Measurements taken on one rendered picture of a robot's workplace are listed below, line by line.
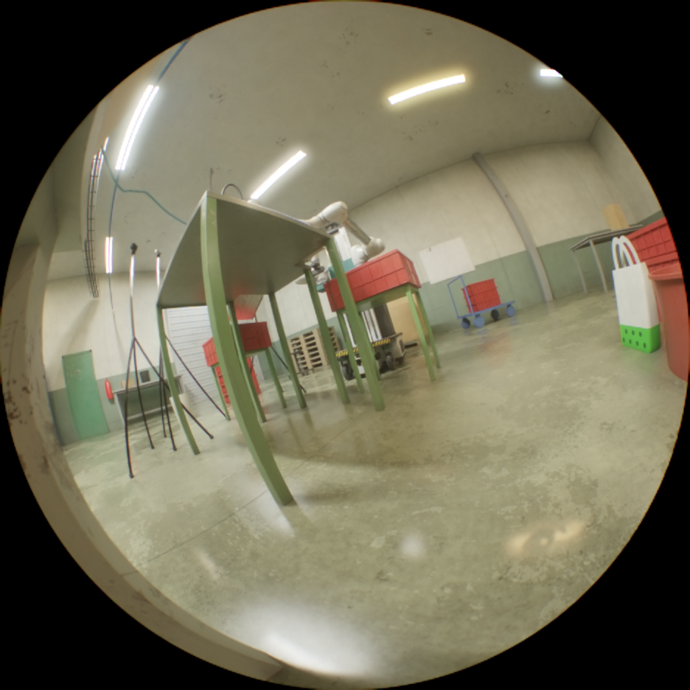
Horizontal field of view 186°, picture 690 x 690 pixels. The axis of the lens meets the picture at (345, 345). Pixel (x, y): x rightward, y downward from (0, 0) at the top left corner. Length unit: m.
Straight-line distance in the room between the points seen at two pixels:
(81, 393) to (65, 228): 6.46
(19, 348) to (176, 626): 0.23
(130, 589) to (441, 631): 0.32
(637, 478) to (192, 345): 7.20
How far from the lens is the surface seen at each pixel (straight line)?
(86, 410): 6.65
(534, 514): 0.46
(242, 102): 4.07
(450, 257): 5.52
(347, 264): 2.46
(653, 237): 1.61
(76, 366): 6.79
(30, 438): 0.19
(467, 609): 0.37
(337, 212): 1.87
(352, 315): 1.03
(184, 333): 6.91
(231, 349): 0.53
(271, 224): 0.93
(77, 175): 0.23
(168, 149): 4.48
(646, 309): 1.13
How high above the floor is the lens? 0.36
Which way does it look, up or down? level
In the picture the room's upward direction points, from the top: 17 degrees counter-clockwise
